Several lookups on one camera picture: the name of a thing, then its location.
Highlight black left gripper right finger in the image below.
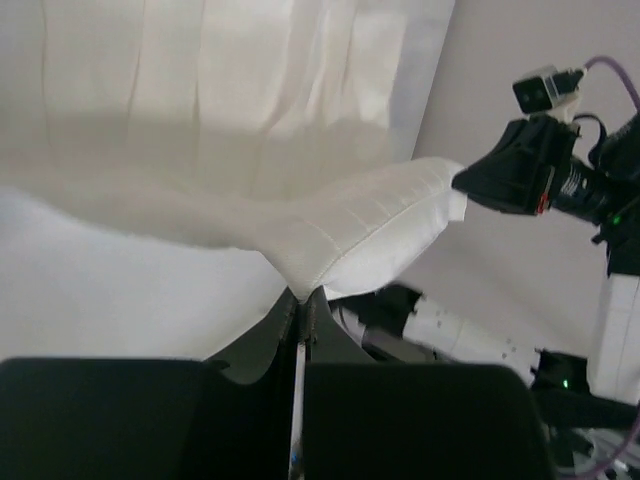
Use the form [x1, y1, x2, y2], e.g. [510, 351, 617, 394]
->
[302, 289, 555, 479]

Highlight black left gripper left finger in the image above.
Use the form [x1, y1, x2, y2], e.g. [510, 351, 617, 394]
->
[1, 292, 297, 479]

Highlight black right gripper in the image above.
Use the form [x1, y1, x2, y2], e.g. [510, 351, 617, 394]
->
[452, 115, 639, 275]

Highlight white pleated skirt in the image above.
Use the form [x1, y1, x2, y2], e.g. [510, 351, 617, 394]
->
[1, 1, 466, 358]

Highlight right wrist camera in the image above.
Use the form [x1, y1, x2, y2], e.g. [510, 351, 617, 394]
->
[512, 65, 586, 115]

